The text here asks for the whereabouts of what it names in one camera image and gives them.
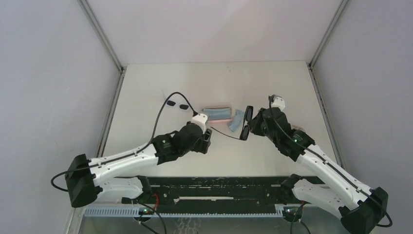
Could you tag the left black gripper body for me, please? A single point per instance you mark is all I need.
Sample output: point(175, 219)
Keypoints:
point(206, 140)

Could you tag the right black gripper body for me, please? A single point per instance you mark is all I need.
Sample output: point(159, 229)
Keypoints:
point(255, 122)

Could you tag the black sunglasses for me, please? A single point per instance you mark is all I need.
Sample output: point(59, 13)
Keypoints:
point(246, 129)

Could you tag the light blue cloth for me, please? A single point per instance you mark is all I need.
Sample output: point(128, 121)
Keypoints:
point(218, 113)
point(234, 124)

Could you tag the pink glasses case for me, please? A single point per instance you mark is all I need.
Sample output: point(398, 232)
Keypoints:
point(218, 121)

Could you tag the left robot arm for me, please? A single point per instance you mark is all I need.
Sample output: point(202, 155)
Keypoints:
point(88, 180)

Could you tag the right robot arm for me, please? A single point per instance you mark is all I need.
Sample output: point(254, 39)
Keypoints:
point(358, 207)

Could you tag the white sunglasses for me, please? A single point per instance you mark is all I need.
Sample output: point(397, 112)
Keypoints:
point(174, 103)

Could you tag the patterned glasses case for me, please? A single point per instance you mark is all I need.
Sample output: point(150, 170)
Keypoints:
point(297, 128)

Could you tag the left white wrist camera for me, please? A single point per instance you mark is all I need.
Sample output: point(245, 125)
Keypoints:
point(200, 120)

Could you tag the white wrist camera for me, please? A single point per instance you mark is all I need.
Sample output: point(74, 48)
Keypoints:
point(277, 101)
point(200, 120)

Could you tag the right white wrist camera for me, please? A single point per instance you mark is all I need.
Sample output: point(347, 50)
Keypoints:
point(277, 101)

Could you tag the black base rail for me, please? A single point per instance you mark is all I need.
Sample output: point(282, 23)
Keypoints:
point(216, 195)

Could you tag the aluminium frame rail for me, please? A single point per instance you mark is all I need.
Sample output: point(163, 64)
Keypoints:
point(316, 195)

